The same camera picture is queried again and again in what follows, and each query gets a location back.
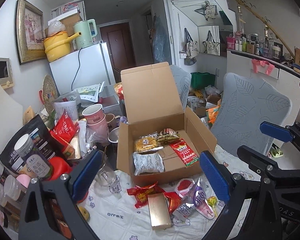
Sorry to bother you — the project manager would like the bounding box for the green lollipop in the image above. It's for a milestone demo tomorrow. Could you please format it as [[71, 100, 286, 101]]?
[[207, 196, 218, 217]]

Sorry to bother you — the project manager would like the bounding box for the red long snack packet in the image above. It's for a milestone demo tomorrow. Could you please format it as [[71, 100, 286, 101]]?
[[170, 139, 199, 167]]

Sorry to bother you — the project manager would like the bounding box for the large red candy bag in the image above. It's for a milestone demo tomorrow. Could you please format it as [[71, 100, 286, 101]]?
[[127, 182, 165, 209]]

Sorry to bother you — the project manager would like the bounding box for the white bread print snack bag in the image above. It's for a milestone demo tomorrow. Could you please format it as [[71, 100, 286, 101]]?
[[133, 152, 165, 176]]

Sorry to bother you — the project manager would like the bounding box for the small red candy packet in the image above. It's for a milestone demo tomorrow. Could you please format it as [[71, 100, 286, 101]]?
[[164, 192, 181, 215]]

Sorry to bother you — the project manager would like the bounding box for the clear waffle cookie bag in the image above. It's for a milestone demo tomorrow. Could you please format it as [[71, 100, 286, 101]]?
[[134, 132, 163, 154]]

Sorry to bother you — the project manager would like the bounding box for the green brown snack packet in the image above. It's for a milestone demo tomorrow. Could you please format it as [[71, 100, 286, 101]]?
[[157, 128, 180, 145]]

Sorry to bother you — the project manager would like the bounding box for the small gold cardboard box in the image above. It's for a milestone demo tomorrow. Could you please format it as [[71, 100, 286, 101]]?
[[148, 193, 172, 230]]

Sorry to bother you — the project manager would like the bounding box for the silver purple snack bag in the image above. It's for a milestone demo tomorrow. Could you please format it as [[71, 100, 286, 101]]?
[[172, 177, 206, 222]]

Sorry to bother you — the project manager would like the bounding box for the red plastic canister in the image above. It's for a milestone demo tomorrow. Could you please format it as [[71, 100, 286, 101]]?
[[47, 156, 72, 181]]

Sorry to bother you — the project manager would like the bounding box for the yellow green fruit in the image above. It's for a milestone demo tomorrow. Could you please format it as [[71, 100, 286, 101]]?
[[78, 206, 90, 222]]

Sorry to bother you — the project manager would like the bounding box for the clear jar dark label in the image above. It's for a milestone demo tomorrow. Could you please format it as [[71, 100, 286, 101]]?
[[14, 134, 53, 180]]

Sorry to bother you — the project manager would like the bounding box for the glass mug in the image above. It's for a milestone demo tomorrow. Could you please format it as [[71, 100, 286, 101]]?
[[94, 154, 122, 198]]

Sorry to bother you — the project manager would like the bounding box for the red foil packet upright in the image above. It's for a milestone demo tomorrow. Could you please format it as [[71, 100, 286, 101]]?
[[50, 110, 79, 143]]

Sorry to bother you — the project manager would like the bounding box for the pink paper cup stack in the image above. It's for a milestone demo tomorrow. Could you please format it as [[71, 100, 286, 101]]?
[[82, 103, 110, 146]]

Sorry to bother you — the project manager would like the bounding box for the black standing pouch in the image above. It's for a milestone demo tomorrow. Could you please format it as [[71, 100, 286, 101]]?
[[0, 115, 65, 177]]

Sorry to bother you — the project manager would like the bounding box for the woven round mat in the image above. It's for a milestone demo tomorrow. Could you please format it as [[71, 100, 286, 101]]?
[[42, 74, 58, 114]]

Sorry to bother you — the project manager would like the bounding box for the open cardboard box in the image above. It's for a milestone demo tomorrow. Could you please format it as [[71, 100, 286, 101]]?
[[116, 62, 217, 186]]

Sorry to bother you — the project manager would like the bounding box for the green storage bin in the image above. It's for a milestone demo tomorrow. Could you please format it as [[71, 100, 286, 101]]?
[[191, 72, 215, 90]]

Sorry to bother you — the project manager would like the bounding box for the white refrigerator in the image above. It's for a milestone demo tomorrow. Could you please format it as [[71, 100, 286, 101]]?
[[50, 42, 115, 95]]

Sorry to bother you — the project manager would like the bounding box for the yellow pot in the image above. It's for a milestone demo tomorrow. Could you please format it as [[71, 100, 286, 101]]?
[[44, 31, 81, 62]]

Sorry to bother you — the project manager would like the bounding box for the brown entrance door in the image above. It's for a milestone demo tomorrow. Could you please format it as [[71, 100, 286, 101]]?
[[100, 22, 136, 71]]

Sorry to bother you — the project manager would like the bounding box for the light green electric kettle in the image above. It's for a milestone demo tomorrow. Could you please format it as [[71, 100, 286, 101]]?
[[73, 19, 97, 50]]

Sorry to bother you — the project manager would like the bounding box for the gold framed picture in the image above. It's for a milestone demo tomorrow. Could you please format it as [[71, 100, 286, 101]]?
[[15, 0, 46, 64]]

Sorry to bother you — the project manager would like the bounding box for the wall intercom screen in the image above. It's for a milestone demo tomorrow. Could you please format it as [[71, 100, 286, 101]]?
[[0, 57, 14, 89]]

